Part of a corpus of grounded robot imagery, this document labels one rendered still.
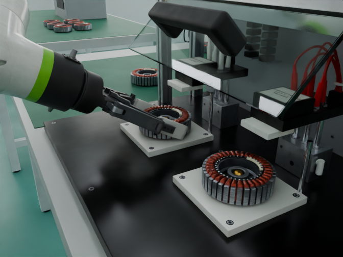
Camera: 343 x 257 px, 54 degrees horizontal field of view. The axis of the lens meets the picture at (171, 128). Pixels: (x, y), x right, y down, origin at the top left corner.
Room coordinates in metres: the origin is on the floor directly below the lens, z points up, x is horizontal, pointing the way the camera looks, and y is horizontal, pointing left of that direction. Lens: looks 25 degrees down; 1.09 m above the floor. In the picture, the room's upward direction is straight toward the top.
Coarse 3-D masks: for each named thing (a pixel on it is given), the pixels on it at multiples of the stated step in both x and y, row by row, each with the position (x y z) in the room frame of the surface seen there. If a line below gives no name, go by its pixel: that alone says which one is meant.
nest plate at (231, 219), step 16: (176, 176) 0.47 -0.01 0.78; (192, 176) 0.47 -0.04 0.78; (192, 192) 0.42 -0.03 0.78; (288, 192) 0.42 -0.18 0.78; (208, 208) 0.39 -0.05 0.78; (224, 208) 0.39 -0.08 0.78; (240, 208) 0.39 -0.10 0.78; (256, 208) 0.39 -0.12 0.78; (272, 208) 0.39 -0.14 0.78; (288, 208) 0.39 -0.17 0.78; (224, 224) 0.35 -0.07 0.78; (240, 224) 0.35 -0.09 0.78; (256, 224) 0.36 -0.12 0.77
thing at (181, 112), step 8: (152, 112) 0.67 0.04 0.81; (160, 112) 0.68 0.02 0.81; (168, 112) 0.68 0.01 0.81; (176, 112) 0.67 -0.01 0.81; (184, 112) 0.66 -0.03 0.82; (176, 120) 0.62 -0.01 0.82; (184, 120) 0.62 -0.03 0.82; (144, 128) 0.62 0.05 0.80; (152, 136) 0.60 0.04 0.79; (160, 136) 0.60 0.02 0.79; (168, 136) 0.60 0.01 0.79
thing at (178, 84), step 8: (176, 72) 0.70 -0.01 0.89; (168, 80) 0.69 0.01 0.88; (176, 80) 0.69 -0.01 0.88; (184, 80) 0.67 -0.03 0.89; (192, 80) 0.64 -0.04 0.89; (176, 88) 0.66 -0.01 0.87; (184, 88) 0.64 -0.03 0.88; (192, 88) 0.65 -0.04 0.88; (200, 88) 0.66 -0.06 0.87; (216, 96) 0.74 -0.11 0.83
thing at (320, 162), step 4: (316, 160) 0.47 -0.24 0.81; (320, 160) 0.47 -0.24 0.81; (324, 160) 0.47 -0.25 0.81; (316, 164) 0.47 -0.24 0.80; (320, 164) 0.46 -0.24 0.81; (316, 168) 0.47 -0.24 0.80; (320, 168) 0.46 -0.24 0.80; (316, 172) 0.47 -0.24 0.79; (320, 172) 0.46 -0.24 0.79; (316, 176) 0.47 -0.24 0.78; (320, 176) 0.46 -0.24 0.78
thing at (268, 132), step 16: (304, 96) 0.47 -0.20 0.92; (256, 112) 0.48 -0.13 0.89; (288, 112) 0.44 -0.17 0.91; (304, 112) 0.46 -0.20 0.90; (320, 112) 0.47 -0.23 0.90; (336, 112) 0.49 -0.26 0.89; (256, 128) 0.45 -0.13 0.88; (272, 128) 0.44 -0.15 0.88; (288, 128) 0.44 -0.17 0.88; (320, 128) 0.49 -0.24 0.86
